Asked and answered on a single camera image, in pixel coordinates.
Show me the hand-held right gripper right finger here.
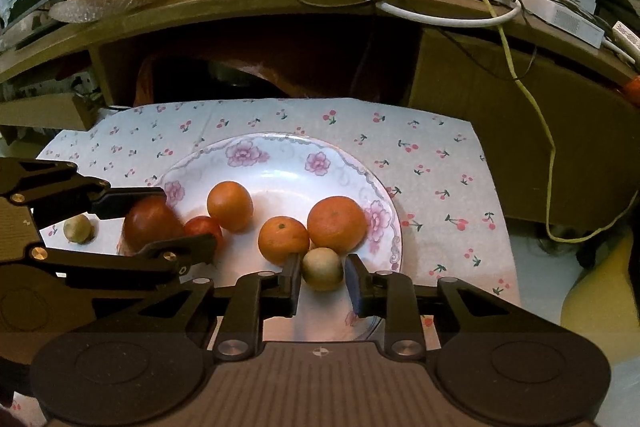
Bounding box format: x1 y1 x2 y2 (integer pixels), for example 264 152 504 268
345 253 557 359

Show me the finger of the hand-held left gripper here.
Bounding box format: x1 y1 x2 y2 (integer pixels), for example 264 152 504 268
0 159 168 220
29 234 220 294

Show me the white floral plate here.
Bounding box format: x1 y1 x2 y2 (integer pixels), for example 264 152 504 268
152 132 404 344

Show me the smooth orange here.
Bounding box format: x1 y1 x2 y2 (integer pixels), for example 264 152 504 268
206 181 255 233

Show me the cherry print tablecloth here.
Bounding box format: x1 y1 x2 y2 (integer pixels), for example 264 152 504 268
10 99 524 410

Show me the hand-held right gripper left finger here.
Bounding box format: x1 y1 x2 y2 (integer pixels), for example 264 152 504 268
100 256 302 361

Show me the wooden television stand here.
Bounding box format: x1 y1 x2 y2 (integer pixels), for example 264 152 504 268
0 0 640 228

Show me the large bumpy mandarin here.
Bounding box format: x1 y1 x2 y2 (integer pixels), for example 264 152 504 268
306 196 369 256

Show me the reddish bag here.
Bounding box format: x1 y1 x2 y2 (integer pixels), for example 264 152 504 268
134 52 302 102

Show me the small white device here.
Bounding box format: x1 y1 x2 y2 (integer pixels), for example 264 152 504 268
611 20 640 64

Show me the small brown kiwi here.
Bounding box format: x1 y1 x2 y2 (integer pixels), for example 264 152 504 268
62 213 94 245
301 247 345 292

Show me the white power strip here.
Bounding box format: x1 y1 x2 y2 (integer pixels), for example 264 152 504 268
466 0 607 48

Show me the small orange with stem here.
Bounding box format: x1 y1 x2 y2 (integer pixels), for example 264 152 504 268
257 216 311 266

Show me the black television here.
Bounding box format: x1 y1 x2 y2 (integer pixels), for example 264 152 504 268
0 0 71 54

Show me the dark red tomato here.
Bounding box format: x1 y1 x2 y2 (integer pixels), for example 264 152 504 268
122 197 187 258

